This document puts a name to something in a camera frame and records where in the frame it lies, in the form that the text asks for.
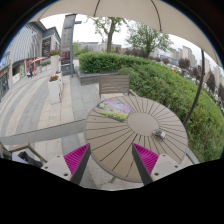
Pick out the grey slatted outdoor chair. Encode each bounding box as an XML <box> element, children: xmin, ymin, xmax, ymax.
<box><xmin>97</xmin><ymin>74</ymin><xmax>136</xmax><ymax>101</ymax></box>

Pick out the floral picture mouse pad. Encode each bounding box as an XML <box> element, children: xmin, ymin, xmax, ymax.
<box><xmin>94</xmin><ymin>99</ymin><xmax>132</xmax><ymax>122</ymax></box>

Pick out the grey commercial building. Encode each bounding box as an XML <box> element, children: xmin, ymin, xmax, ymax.
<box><xmin>0</xmin><ymin>21</ymin><xmax>61</xmax><ymax>99</ymax></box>

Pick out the dark curved umbrella pole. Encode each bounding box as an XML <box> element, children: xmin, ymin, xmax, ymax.
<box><xmin>182</xmin><ymin>49</ymin><xmax>205</xmax><ymax>127</ymax></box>

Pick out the round slatted beige table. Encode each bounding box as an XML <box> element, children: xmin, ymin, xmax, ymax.
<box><xmin>85</xmin><ymin>96</ymin><xmax>188</xmax><ymax>183</ymax></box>

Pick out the white planter box near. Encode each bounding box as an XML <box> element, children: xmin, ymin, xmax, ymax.
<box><xmin>48</xmin><ymin>75</ymin><xmax>61</xmax><ymax>104</ymax></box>

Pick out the trimmed green hedge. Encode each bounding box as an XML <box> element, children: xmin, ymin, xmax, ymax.
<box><xmin>78</xmin><ymin>52</ymin><xmax>224</xmax><ymax>162</ymax></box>

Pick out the tall grey sign pylon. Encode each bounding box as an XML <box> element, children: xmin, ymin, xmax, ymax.
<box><xmin>61</xmin><ymin>14</ymin><xmax>81</xmax><ymax>76</ymax></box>

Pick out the tall white planter far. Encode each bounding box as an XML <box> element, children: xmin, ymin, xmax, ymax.
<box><xmin>48</xmin><ymin>50</ymin><xmax>60</xmax><ymax>73</ymax></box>

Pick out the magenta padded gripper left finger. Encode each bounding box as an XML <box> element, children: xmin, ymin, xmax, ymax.
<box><xmin>42</xmin><ymin>144</ymin><xmax>91</xmax><ymax>185</ymax></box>

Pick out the tree with green foliage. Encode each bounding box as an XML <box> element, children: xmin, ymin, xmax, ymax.
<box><xmin>87</xmin><ymin>16</ymin><xmax>128</xmax><ymax>53</ymax></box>

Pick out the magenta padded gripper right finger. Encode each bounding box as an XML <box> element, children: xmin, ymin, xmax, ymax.
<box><xmin>132</xmin><ymin>144</ymin><xmax>181</xmax><ymax>185</ymax></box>

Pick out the beige patio umbrella canopy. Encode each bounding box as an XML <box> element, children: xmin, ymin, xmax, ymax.
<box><xmin>31</xmin><ymin>0</ymin><xmax>224</xmax><ymax>66</ymax></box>

